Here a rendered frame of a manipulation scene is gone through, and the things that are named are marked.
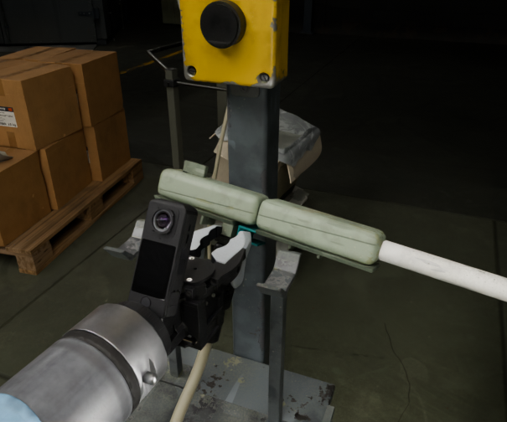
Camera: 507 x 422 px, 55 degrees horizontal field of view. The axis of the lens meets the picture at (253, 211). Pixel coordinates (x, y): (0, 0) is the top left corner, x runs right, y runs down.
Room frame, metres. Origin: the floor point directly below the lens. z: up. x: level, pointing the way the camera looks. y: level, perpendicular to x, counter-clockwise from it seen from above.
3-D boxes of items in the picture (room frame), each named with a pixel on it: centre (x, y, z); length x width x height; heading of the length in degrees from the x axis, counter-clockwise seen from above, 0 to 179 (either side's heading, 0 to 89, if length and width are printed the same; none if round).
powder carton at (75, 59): (2.97, 1.03, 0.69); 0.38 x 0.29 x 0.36; 164
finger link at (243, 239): (0.49, 0.02, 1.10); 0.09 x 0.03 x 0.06; 146
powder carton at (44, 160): (2.61, 1.19, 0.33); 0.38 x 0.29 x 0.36; 168
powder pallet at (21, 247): (2.66, 1.31, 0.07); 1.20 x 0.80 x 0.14; 165
